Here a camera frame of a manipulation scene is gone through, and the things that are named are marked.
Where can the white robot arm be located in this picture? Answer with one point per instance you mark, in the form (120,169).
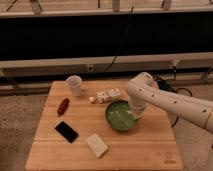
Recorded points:
(141,91)

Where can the black smartphone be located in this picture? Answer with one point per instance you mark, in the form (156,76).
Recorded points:
(66,131)

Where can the green ceramic bowl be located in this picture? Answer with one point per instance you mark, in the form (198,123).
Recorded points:
(119,116)

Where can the brown sausage toy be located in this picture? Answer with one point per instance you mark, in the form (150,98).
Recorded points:
(63,106)

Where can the wooden table board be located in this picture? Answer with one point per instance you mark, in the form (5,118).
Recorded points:
(149,146)

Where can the white toy carton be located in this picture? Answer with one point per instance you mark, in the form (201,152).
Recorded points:
(105,96)

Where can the clear plastic cup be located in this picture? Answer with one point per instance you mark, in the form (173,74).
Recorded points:
(74,83)

